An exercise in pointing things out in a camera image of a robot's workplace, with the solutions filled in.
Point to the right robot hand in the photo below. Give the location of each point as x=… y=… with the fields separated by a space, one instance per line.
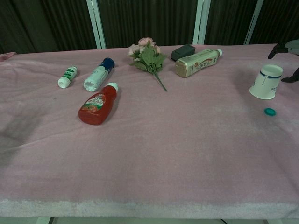
x=293 y=46

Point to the white paper cup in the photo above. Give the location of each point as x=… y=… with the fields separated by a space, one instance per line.
x=266 y=81

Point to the small teal bottle cap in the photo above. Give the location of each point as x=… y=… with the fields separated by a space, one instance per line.
x=270 y=111

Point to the beige tea drink bottle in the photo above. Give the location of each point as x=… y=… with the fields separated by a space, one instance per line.
x=198 y=63

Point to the black rectangular box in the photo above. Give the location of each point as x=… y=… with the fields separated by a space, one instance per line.
x=183 y=52

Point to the artificial pink flower bouquet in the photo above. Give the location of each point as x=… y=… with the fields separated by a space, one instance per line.
x=147 y=57

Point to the pink table cloth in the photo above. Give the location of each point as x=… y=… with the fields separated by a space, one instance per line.
x=144 y=140

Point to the white bottle blue cap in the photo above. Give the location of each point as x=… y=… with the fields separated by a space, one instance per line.
x=99 y=74

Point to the red ketchup bottle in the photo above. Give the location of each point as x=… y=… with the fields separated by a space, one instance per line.
x=99 y=103

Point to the small white green-label bottle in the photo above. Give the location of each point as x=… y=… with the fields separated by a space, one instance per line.
x=67 y=77

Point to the white screen frame post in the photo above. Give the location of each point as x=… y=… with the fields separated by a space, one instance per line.
x=254 y=22
x=96 y=23
x=201 y=22

